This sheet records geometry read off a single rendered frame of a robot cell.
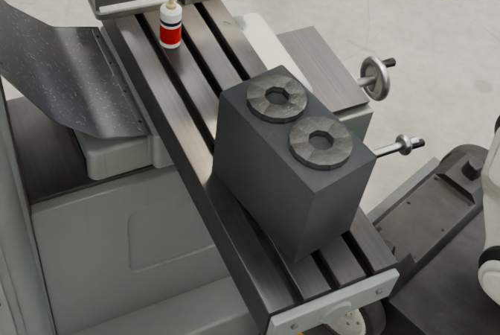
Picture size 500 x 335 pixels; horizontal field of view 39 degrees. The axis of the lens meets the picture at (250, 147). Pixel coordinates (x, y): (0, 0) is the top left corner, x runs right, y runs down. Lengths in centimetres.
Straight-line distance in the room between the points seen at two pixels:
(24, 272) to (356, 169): 75
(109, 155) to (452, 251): 80
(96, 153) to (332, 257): 50
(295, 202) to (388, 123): 171
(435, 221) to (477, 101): 127
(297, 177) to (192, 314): 99
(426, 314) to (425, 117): 130
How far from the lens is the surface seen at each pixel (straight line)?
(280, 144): 100
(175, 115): 127
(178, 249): 176
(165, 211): 160
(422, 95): 285
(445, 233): 170
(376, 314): 157
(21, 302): 157
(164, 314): 191
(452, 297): 164
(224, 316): 192
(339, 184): 99
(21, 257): 145
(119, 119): 135
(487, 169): 139
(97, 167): 140
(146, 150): 140
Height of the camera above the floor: 191
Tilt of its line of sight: 50 degrees down
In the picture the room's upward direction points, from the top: 10 degrees clockwise
